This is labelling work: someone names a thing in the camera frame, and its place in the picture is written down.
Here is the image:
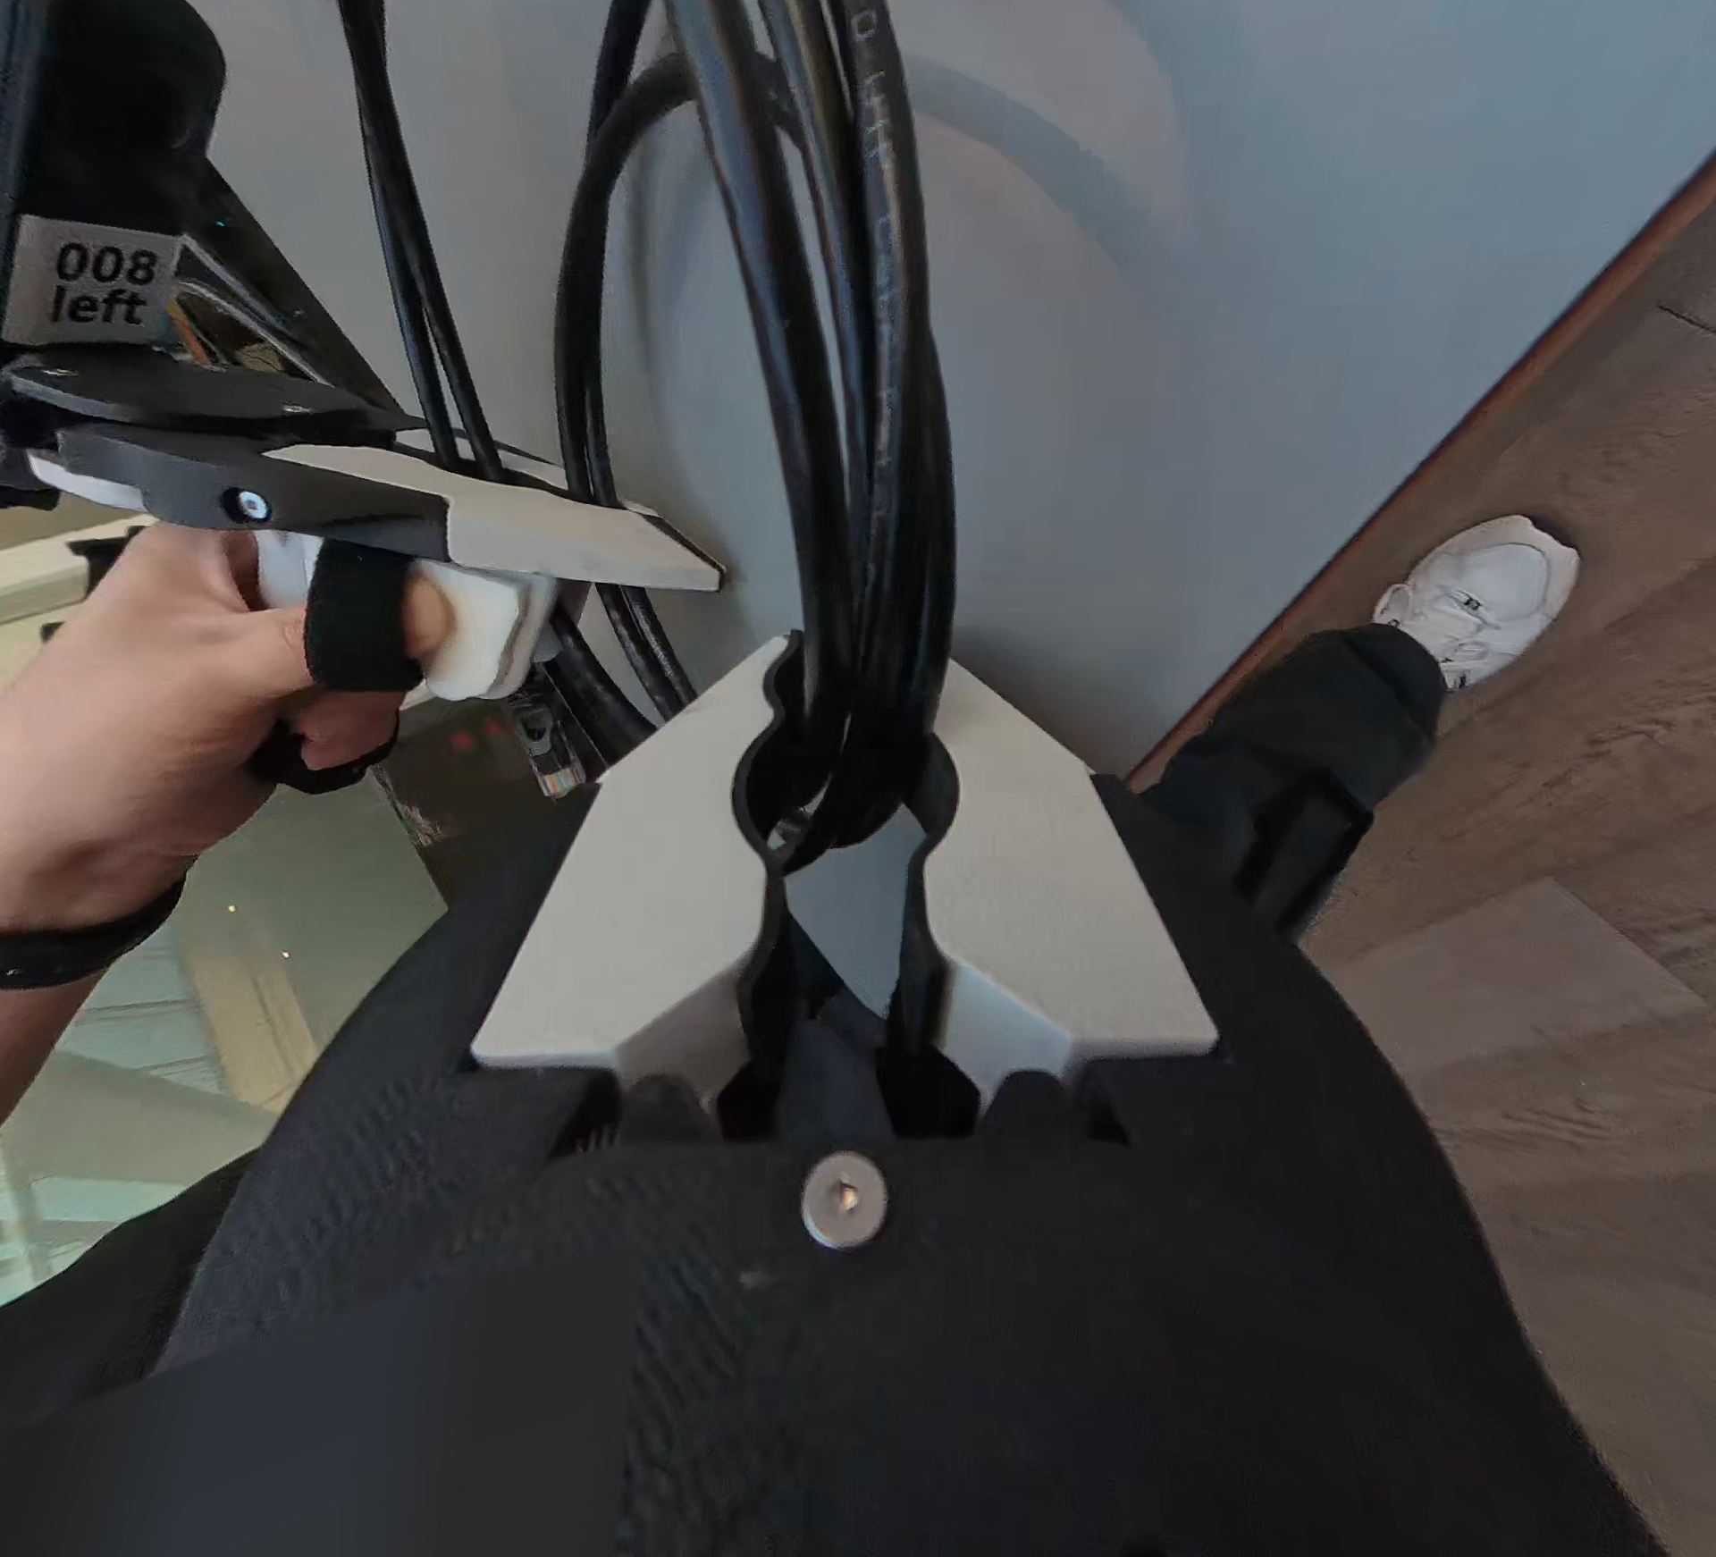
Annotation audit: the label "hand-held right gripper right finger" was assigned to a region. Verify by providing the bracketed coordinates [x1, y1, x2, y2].
[878, 658, 1222, 1135]

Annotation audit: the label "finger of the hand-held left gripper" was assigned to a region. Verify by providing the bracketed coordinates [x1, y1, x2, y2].
[259, 441, 729, 593]

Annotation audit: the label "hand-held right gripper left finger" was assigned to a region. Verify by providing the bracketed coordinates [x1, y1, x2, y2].
[472, 631, 809, 1140]

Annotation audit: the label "black ethernet cable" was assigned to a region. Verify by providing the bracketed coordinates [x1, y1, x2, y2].
[148, 0, 962, 876]

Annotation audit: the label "person's left hand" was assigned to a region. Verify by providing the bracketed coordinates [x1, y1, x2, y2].
[0, 527, 456, 934]

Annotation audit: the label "person's dark pants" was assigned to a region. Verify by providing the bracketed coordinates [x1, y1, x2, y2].
[1134, 623, 1453, 945]

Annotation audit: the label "white sneaker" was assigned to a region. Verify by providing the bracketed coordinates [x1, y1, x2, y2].
[1374, 514, 1582, 690]

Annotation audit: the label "black wristband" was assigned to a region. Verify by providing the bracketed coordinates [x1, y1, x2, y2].
[0, 878, 187, 991]

